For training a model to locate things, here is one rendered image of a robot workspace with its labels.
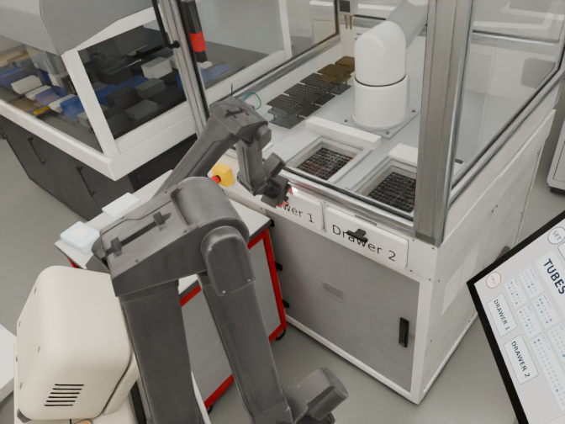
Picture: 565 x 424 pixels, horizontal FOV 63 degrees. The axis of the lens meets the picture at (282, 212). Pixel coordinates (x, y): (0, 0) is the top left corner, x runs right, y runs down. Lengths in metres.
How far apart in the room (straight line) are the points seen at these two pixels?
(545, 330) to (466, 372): 1.19
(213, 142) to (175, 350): 0.48
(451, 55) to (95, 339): 0.84
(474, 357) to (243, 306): 1.84
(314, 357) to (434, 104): 1.44
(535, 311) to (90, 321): 0.85
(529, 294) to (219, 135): 0.73
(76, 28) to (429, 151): 1.32
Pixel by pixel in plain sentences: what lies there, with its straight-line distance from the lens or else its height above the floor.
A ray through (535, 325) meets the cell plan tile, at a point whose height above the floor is 1.05.
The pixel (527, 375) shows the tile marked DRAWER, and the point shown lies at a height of 1.00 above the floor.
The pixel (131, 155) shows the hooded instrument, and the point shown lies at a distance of 2.13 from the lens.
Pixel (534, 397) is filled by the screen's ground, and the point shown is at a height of 1.00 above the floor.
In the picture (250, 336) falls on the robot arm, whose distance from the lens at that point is 0.56.
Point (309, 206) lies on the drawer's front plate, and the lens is 1.54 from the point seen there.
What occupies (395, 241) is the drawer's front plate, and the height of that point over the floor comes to 0.92.
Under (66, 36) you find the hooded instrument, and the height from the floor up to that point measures 1.41.
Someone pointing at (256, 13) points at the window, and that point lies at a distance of 1.37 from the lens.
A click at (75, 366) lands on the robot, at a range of 0.72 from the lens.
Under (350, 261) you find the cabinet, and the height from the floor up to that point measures 0.70.
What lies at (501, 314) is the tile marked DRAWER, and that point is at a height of 1.00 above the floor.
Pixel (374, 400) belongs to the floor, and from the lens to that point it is 2.13.
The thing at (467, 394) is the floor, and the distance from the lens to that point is 2.19.
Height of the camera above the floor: 1.88
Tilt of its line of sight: 39 degrees down
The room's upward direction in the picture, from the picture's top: 9 degrees counter-clockwise
